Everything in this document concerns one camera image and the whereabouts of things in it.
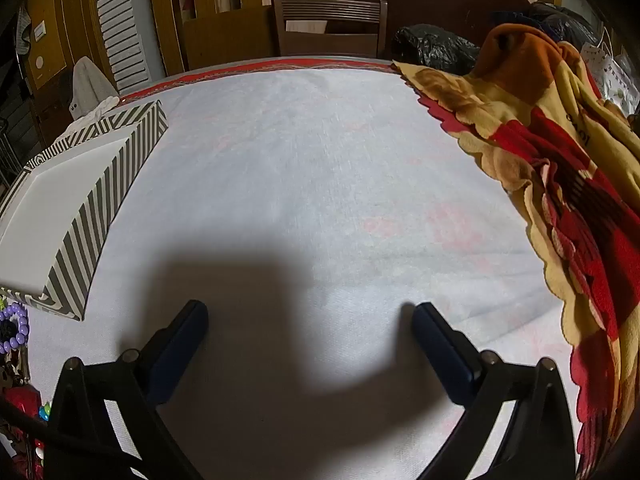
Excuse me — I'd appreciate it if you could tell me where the purple bead bracelet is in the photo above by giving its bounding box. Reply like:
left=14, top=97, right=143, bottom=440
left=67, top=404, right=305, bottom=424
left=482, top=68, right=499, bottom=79
left=0, top=305, right=31, bottom=353

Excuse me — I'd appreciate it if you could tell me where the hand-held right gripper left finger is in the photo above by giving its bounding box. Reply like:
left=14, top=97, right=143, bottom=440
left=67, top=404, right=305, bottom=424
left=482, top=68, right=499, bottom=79
left=45, top=300, right=210, bottom=480

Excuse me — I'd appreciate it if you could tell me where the black cable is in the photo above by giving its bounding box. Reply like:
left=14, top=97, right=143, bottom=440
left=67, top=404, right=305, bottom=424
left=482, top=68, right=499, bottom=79
left=0, top=395, right=146, bottom=466

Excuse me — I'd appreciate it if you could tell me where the brown wooden chair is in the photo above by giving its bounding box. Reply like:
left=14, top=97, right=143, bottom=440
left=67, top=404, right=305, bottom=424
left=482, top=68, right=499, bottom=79
left=270, top=0, right=390, bottom=58

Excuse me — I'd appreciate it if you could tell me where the white louvered door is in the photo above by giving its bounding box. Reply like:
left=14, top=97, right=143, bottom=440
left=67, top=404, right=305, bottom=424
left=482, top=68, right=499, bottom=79
left=94, top=0, right=151, bottom=91

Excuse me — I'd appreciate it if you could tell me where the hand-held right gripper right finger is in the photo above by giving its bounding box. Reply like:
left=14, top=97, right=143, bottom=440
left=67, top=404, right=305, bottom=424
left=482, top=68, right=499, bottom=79
left=411, top=302, right=581, bottom=480

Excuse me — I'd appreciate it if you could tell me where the striped cardboard box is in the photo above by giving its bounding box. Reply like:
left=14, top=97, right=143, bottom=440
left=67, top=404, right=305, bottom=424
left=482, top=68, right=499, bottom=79
left=0, top=100, right=168, bottom=321

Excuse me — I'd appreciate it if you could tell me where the white printed bag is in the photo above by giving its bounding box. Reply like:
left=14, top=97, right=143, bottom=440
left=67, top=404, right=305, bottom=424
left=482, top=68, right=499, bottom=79
left=580, top=42, right=640, bottom=116

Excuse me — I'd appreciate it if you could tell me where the yellow red printed blanket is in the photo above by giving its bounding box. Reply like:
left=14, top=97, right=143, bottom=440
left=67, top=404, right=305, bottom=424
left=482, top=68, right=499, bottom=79
left=392, top=25, right=640, bottom=480

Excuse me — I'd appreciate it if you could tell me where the grey coat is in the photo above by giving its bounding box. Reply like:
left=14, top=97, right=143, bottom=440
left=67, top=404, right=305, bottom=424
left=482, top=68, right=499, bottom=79
left=70, top=56, right=121, bottom=121

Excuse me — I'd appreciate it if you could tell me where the black plastic bag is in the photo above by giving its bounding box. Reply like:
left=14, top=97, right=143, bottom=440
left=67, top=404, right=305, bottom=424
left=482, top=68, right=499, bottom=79
left=391, top=24, right=483, bottom=75

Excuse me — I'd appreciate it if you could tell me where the dark blue bag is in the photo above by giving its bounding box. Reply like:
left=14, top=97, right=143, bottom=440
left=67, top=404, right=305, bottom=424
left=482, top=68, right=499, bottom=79
left=530, top=2, right=601, bottom=46

